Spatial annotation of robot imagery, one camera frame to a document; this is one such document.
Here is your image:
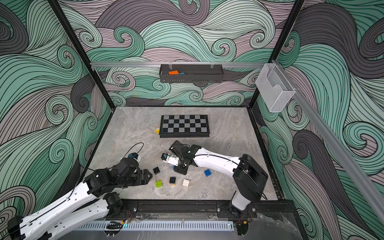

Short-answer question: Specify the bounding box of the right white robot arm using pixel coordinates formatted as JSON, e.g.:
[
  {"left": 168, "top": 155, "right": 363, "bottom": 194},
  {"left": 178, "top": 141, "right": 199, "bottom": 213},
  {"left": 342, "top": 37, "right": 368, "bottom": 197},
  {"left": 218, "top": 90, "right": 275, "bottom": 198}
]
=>
[{"left": 161, "top": 141, "right": 269, "bottom": 218}]

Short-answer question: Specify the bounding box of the green lego brick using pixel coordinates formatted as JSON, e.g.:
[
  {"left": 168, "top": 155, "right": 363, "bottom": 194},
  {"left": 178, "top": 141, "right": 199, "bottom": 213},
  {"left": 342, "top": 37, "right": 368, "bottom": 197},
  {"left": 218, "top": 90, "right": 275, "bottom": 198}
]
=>
[{"left": 155, "top": 180, "right": 163, "bottom": 188}]

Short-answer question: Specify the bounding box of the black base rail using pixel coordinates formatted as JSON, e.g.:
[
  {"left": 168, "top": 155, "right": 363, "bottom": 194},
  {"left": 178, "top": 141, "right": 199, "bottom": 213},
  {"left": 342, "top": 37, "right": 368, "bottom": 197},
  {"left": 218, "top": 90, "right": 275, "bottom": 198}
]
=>
[{"left": 105, "top": 199, "right": 299, "bottom": 220}]

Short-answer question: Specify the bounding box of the black chessboard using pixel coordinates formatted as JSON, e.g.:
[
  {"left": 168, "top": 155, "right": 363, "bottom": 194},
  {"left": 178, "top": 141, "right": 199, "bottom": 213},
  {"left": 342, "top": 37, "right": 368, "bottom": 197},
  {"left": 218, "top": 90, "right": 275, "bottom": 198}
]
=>
[{"left": 159, "top": 115, "right": 210, "bottom": 138}]

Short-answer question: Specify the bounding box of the black corner frame post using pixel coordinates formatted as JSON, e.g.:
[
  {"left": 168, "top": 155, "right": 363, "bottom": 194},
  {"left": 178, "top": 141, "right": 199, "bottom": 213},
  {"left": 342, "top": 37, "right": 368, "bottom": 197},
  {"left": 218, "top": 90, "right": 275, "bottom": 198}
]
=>
[
  {"left": 47, "top": 0, "right": 116, "bottom": 112},
  {"left": 248, "top": 1, "right": 304, "bottom": 111}
]

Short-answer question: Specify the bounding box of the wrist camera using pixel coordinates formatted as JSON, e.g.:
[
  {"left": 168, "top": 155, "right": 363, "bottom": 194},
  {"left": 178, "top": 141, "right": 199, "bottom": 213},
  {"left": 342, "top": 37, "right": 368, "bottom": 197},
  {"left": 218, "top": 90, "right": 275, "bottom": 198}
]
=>
[
  {"left": 161, "top": 153, "right": 179, "bottom": 166},
  {"left": 129, "top": 153, "right": 141, "bottom": 162}
]

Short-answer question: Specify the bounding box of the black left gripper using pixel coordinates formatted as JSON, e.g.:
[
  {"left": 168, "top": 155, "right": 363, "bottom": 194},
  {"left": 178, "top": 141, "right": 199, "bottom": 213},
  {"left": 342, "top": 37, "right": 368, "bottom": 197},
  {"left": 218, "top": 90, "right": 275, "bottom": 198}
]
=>
[{"left": 116, "top": 168, "right": 154, "bottom": 188}]

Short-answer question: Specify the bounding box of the clear plastic wall holder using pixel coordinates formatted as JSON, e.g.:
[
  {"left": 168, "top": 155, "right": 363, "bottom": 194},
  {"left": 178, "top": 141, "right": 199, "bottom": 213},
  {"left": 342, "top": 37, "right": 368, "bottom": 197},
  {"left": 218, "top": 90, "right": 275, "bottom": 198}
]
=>
[{"left": 256, "top": 64, "right": 296, "bottom": 113}]

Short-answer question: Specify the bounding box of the aluminium rail back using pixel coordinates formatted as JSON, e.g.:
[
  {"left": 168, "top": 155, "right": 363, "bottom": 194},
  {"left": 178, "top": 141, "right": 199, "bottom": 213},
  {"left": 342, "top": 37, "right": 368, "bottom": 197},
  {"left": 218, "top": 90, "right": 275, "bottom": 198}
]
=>
[{"left": 90, "top": 61, "right": 266, "bottom": 69}]

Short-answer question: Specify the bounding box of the blue square lego brick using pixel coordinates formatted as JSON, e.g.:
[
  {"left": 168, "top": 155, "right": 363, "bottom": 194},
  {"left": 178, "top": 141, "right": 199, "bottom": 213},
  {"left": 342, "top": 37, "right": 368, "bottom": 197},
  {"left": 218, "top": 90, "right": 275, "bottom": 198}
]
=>
[{"left": 204, "top": 170, "right": 212, "bottom": 177}]

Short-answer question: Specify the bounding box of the aluminium rail right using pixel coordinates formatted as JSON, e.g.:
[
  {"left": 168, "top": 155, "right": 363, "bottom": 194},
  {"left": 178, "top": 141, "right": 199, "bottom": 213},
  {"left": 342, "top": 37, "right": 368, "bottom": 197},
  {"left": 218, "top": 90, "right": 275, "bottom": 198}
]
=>
[{"left": 272, "top": 60, "right": 384, "bottom": 223}]

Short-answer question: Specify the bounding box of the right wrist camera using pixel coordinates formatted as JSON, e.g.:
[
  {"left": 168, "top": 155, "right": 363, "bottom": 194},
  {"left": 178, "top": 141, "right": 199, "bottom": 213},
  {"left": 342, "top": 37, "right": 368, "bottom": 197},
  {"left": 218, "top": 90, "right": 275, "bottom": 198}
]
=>
[{"left": 161, "top": 153, "right": 179, "bottom": 166}]

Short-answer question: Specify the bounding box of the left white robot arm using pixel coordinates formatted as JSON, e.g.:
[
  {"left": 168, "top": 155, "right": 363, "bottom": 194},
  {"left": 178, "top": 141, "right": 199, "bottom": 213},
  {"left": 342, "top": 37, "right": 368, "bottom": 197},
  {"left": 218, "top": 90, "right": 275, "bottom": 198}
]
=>
[{"left": 7, "top": 157, "right": 153, "bottom": 240}]

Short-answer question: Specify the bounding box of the black corner frame post right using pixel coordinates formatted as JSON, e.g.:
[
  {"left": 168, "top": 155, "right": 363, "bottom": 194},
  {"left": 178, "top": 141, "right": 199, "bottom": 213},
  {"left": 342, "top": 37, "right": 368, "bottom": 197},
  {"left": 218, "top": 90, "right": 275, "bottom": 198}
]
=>
[{"left": 248, "top": 1, "right": 304, "bottom": 111}]

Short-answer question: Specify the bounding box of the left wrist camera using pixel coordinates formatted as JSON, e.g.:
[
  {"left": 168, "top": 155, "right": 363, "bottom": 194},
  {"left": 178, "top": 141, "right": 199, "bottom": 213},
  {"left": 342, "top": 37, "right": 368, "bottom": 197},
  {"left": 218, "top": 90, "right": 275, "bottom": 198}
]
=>
[{"left": 129, "top": 153, "right": 141, "bottom": 162}]

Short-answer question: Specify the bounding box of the white slotted cable duct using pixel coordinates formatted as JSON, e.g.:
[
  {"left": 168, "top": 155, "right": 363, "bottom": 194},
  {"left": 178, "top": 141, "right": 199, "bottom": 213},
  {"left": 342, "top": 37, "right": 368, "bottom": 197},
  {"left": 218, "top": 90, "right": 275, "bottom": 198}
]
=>
[{"left": 77, "top": 220, "right": 235, "bottom": 232}]

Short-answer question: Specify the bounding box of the cream lego brick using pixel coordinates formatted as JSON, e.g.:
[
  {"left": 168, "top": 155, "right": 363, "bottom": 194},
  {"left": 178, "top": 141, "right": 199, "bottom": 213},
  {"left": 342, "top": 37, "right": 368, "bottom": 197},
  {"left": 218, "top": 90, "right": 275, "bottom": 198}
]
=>
[{"left": 182, "top": 179, "right": 190, "bottom": 187}]

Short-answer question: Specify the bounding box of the black corner frame post left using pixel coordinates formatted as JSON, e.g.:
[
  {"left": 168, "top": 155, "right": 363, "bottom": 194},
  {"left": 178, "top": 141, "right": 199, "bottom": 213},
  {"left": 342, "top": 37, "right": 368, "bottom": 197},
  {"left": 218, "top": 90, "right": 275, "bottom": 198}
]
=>
[{"left": 47, "top": 0, "right": 116, "bottom": 112}]

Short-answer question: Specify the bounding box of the aluminium rail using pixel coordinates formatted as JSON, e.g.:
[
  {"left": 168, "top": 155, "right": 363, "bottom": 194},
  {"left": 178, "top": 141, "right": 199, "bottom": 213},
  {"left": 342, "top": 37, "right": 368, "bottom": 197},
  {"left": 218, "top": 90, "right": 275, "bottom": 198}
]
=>
[
  {"left": 272, "top": 60, "right": 384, "bottom": 223},
  {"left": 90, "top": 61, "right": 266, "bottom": 69}
]

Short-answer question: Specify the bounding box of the black lego brick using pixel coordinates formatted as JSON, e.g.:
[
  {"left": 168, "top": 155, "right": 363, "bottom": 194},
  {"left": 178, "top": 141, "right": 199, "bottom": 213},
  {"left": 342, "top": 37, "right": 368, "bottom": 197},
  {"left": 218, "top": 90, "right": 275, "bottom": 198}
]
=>
[{"left": 169, "top": 177, "right": 176, "bottom": 186}]

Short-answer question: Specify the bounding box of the black wall tray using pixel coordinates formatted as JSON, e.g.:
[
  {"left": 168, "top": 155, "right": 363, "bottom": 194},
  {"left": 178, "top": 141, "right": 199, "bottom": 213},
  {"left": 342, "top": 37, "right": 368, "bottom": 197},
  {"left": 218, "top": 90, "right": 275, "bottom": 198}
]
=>
[{"left": 159, "top": 65, "right": 224, "bottom": 85}]

